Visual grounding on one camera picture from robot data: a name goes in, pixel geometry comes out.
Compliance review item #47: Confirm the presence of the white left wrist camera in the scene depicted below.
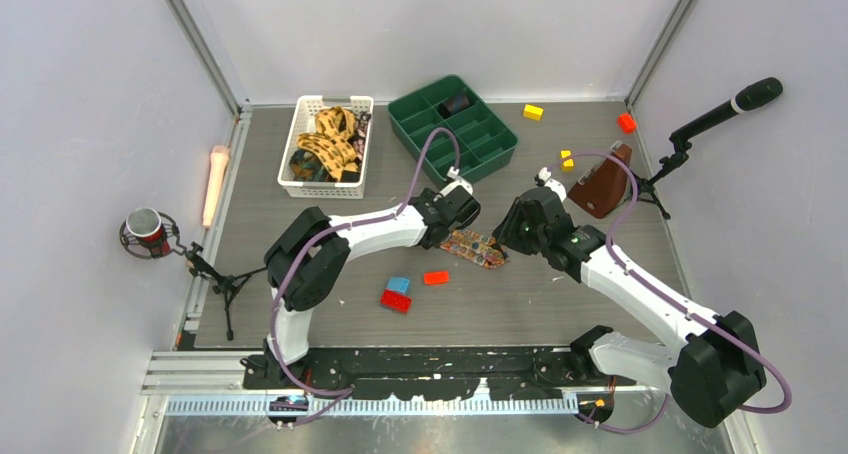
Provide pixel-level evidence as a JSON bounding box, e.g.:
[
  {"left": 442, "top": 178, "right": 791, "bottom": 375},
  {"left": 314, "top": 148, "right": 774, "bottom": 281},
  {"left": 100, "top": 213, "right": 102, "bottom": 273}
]
[{"left": 439, "top": 166, "right": 473, "bottom": 197}]

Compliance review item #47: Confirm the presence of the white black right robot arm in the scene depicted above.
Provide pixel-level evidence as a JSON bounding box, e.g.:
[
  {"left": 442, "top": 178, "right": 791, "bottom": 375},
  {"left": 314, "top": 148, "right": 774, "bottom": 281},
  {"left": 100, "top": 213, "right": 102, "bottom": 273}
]
[{"left": 493, "top": 186, "right": 767, "bottom": 428}]

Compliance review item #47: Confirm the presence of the red lego brick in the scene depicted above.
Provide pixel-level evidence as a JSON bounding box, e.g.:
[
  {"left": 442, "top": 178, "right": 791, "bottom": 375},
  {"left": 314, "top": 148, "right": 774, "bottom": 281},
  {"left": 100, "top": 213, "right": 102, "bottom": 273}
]
[{"left": 380, "top": 289, "right": 412, "bottom": 314}]

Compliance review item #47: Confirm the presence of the white perforated plastic basket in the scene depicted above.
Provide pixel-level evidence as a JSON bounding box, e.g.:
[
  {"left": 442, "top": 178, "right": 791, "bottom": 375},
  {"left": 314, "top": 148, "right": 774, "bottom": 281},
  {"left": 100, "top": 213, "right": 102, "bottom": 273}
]
[{"left": 277, "top": 95, "right": 375, "bottom": 199}]

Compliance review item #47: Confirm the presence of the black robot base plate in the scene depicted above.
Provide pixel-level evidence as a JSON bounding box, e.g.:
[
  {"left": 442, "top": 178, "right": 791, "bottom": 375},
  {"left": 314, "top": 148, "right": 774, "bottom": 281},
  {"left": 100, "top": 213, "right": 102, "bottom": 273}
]
[{"left": 240, "top": 346, "right": 633, "bottom": 401}]

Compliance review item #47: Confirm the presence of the rolled dark striped tie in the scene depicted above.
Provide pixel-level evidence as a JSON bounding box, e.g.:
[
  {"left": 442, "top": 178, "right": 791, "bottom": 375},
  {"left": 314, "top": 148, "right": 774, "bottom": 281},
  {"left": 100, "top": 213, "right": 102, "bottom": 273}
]
[{"left": 436, "top": 94, "right": 472, "bottom": 119}]

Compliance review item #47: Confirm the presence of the yellow beetle pattern tie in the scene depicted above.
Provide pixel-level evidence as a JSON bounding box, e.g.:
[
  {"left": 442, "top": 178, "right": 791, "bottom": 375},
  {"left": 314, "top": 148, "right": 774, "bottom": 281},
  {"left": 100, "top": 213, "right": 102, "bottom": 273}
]
[{"left": 297, "top": 106, "right": 360, "bottom": 182}]

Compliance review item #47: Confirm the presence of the small orange lego brick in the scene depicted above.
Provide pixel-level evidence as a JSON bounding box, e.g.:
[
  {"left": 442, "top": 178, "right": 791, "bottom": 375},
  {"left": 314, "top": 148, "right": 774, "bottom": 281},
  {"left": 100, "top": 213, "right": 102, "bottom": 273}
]
[{"left": 423, "top": 270, "right": 450, "bottom": 286}]

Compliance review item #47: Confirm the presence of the blue lego brick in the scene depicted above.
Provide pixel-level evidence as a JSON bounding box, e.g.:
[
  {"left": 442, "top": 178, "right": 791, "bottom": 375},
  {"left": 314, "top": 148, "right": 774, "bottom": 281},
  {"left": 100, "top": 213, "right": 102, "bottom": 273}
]
[{"left": 386, "top": 277, "right": 410, "bottom": 295}]

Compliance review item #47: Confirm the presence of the red silver studio microphone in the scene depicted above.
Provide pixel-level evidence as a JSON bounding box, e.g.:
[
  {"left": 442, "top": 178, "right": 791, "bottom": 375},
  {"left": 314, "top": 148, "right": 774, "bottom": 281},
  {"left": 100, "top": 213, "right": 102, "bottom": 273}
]
[{"left": 119, "top": 207, "right": 270, "bottom": 342}]

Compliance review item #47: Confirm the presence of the green compartment tray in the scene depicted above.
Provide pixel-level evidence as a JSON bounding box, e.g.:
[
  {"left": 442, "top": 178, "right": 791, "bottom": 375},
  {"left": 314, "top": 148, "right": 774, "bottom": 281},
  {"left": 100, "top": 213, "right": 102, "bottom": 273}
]
[{"left": 387, "top": 74, "right": 518, "bottom": 186}]

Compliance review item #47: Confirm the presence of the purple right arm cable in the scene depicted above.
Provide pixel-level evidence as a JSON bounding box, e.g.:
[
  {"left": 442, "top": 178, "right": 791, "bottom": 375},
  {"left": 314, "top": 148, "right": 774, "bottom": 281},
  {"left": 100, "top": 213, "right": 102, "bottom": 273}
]
[{"left": 537, "top": 150, "right": 793, "bottom": 436}]

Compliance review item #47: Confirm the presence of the yellow block upright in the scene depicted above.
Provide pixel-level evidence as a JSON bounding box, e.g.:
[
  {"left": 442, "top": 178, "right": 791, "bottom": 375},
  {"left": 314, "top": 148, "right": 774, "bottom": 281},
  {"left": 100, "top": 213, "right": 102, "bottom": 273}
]
[{"left": 559, "top": 150, "right": 575, "bottom": 172}]

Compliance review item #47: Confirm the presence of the black handheld microphone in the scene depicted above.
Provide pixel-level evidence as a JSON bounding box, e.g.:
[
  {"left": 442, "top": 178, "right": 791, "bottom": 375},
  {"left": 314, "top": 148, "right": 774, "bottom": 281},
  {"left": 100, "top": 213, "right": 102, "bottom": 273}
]
[{"left": 669, "top": 77, "right": 783, "bottom": 152}]

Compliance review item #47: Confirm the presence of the black microphone tripod stand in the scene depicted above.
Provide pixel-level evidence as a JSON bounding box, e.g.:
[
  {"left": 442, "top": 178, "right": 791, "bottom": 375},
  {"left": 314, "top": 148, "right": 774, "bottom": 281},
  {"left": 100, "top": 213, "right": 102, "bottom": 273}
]
[{"left": 629, "top": 134, "right": 692, "bottom": 220}]

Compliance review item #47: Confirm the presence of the orange red block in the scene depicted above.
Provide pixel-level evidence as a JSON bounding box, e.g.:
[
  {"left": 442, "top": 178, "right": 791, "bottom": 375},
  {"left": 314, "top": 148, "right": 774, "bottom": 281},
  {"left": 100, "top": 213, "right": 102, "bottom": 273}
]
[{"left": 617, "top": 113, "right": 638, "bottom": 134}]

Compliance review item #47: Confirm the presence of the brown wooden metronome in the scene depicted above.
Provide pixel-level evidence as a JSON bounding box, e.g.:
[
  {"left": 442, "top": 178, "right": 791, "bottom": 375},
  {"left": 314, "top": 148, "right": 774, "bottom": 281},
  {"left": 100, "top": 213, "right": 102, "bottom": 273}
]
[{"left": 567, "top": 141, "right": 632, "bottom": 219}]

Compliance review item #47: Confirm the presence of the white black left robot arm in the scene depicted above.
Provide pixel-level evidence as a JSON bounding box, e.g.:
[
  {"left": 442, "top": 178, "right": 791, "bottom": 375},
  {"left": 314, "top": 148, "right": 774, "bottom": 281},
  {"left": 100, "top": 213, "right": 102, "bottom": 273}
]
[{"left": 264, "top": 181, "right": 481, "bottom": 388}]

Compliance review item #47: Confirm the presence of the yellow block near tray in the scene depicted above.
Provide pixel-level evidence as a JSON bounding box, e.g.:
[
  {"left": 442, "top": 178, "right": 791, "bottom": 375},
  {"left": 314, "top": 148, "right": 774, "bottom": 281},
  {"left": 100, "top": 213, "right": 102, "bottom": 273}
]
[{"left": 522, "top": 104, "right": 544, "bottom": 121}]

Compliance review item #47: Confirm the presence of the colourful shell pattern tie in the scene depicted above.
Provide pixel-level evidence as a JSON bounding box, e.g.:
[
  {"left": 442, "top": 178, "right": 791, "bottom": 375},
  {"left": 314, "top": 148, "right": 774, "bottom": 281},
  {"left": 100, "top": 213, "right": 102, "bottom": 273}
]
[{"left": 440, "top": 229, "right": 509, "bottom": 269}]

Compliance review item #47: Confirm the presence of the dark floral rose tie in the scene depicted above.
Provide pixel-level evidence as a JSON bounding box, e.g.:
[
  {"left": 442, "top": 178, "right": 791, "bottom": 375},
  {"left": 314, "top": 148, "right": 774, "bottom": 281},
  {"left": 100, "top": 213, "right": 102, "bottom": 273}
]
[{"left": 349, "top": 112, "right": 372, "bottom": 163}]

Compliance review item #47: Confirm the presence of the brown green leaf tie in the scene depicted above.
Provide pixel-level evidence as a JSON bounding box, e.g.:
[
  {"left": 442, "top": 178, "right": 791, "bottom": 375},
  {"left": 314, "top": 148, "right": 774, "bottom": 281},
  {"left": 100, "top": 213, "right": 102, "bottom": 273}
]
[{"left": 288, "top": 149, "right": 333, "bottom": 183}]

